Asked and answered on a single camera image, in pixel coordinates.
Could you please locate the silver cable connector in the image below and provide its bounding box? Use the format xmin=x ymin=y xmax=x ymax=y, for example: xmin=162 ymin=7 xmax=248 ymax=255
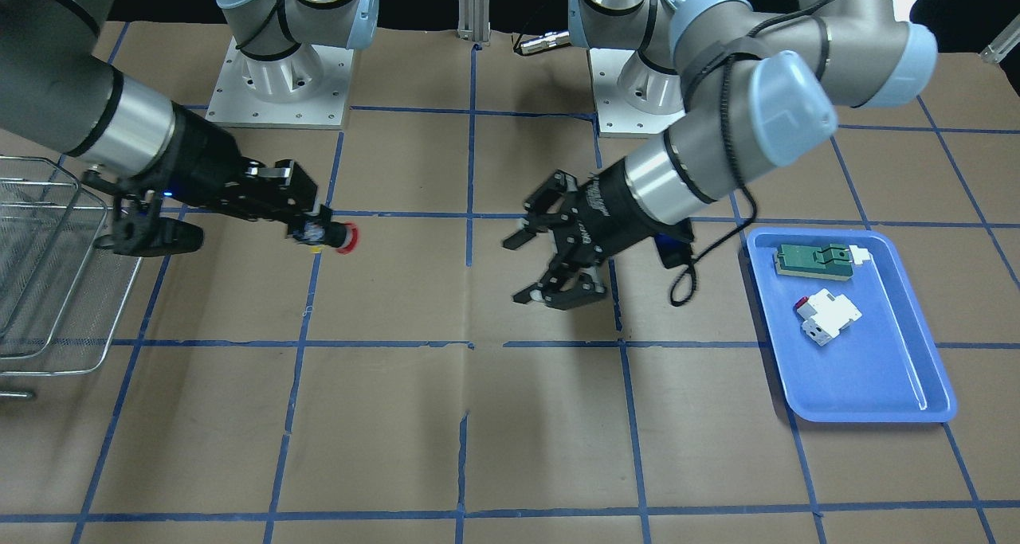
xmin=512 ymin=31 xmax=571 ymax=57

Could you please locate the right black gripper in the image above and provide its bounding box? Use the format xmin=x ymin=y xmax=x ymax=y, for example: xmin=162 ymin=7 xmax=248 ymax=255
xmin=171 ymin=152 xmax=332 ymax=246

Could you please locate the green circuit board module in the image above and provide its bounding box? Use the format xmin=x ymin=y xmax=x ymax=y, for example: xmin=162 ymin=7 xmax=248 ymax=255
xmin=775 ymin=244 xmax=872 ymax=280

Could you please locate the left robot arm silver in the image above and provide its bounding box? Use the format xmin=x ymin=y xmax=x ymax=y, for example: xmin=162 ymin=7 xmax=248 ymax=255
xmin=503 ymin=0 xmax=939 ymax=311

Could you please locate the red emergency stop button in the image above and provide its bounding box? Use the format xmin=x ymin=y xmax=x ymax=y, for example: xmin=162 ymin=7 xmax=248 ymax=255
xmin=307 ymin=221 xmax=359 ymax=255

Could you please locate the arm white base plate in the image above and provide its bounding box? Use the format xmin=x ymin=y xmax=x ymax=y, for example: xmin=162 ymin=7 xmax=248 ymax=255
xmin=205 ymin=41 xmax=357 ymax=131
xmin=589 ymin=48 xmax=685 ymax=138

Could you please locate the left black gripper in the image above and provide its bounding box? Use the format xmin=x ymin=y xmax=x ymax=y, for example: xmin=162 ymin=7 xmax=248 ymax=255
xmin=502 ymin=170 xmax=661 ymax=311

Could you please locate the white circuit breaker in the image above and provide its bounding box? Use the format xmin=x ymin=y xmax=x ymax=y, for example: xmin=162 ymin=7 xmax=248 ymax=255
xmin=794 ymin=288 xmax=862 ymax=346

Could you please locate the wire mesh shelf rack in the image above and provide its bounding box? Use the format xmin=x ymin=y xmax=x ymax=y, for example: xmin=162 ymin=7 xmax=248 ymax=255
xmin=1 ymin=155 xmax=141 ymax=400

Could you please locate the blue plastic tray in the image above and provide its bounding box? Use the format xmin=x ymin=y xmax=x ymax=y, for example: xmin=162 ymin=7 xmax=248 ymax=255
xmin=744 ymin=227 xmax=958 ymax=423

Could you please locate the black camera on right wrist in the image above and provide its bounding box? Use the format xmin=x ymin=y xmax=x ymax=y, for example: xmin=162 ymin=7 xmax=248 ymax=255
xmin=81 ymin=169 xmax=204 ymax=257

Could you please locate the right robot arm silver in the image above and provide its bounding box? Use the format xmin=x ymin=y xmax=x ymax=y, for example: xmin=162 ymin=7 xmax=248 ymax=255
xmin=1 ymin=0 xmax=380 ymax=257

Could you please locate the aluminium frame post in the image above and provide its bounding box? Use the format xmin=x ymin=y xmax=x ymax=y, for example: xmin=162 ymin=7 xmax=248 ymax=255
xmin=456 ymin=0 xmax=491 ymax=45

